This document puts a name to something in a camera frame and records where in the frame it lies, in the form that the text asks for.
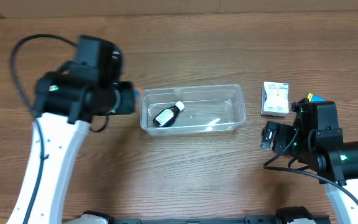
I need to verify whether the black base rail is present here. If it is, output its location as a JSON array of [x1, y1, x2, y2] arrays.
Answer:
[[63, 206, 332, 224]]

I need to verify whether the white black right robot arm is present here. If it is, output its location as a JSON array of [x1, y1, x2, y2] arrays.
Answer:
[[260, 98, 358, 223]]

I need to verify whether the orange tube white cap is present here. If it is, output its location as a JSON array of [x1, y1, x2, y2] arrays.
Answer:
[[134, 89, 144, 97]]

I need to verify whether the dark syrup bottle white cap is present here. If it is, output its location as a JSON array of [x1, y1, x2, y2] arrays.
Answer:
[[153, 101, 185, 128]]

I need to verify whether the white medicine box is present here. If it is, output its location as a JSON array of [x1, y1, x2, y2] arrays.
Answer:
[[260, 82, 289, 117]]

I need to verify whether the clear plastic container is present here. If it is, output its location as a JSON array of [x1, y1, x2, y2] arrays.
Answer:
[[139, 84, 246, 136]]

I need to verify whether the blue cough drops box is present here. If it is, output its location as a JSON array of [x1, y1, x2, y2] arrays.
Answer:
[[307, 93, 325, 102]]

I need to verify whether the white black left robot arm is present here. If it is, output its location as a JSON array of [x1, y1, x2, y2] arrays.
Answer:
[[9, 35, 136, 223]]

